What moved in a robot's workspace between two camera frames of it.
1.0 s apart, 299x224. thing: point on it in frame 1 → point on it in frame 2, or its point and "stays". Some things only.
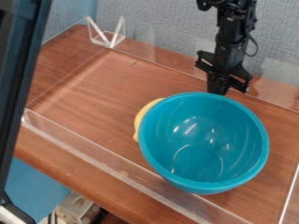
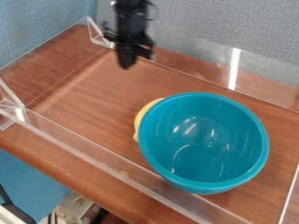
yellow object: (139, 117) stays
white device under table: (77, 210) stays
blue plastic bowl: (206, 141) stays
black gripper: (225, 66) → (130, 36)
